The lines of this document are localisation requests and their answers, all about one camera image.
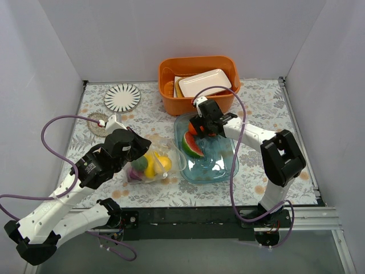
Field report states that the orange plastic basin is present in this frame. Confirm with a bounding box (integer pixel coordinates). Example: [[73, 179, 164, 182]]
[[159, 56, 241, 116]]

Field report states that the white rectangular tray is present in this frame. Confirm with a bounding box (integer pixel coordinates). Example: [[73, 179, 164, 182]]
[[177, 68, 232, 97]]

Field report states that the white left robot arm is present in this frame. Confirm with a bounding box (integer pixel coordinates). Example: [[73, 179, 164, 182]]
[[4, 128, 151, 265]]

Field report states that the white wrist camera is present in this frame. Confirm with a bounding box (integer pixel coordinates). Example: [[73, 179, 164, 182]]
[[193, 96, 208, 108], [98, 114, 127, 137]]

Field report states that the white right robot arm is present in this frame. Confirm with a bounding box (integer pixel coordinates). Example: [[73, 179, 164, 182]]
[[190, 96, 306, 227]]

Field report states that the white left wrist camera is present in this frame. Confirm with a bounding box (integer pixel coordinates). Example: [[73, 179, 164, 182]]
[[98, 114, 127, 137]]

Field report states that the purple sweet potato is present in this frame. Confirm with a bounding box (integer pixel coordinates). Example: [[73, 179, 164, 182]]
[[126, 168, 144, 183]]

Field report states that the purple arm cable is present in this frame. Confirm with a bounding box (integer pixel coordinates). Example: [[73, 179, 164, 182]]
[[0, 114, 137, 261], [192, 86, 295, 248]]

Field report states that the clear zip top bag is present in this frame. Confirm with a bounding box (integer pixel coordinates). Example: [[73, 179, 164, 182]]
[[123, 135, 187, 184]]

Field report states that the brown speckled plate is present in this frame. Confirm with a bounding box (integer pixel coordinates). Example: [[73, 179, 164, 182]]
[[87, 112, 109, 138]]

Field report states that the watermelon slice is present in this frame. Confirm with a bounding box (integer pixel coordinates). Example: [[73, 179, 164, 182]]
[[182, 131, 204, 158]]

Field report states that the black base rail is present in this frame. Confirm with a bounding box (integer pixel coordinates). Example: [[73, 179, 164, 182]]
[[99, 207, 293, 246]]

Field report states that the yellow mango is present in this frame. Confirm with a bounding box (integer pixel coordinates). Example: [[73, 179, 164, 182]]
[[144, 154, 156, 179]]

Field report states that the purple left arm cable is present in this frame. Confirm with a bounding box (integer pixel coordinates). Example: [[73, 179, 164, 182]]
[[0, 114, 137, 261]]

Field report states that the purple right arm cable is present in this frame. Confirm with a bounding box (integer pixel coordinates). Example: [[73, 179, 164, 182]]
[[192, 86, 295, 248]]

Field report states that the orange mandarin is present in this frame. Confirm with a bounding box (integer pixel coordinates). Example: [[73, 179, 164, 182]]
[[188, 122, 198, 136]]

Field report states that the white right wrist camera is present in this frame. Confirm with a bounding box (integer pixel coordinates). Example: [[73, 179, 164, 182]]
[[193, 96, 208, 108]]

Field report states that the green pepper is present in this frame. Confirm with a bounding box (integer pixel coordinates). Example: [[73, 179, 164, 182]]
[[131, 156, 148, 172]]

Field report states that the yellow pear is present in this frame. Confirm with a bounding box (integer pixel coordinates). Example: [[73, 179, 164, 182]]
[[158, 156, 172, 172]]

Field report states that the clear blue glass tray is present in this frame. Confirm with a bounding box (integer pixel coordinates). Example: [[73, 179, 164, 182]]
[[174, 113, 239, 184]]

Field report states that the blue striped white plate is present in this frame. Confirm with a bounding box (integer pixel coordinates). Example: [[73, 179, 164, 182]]
[[104, 83, 141, 112]]

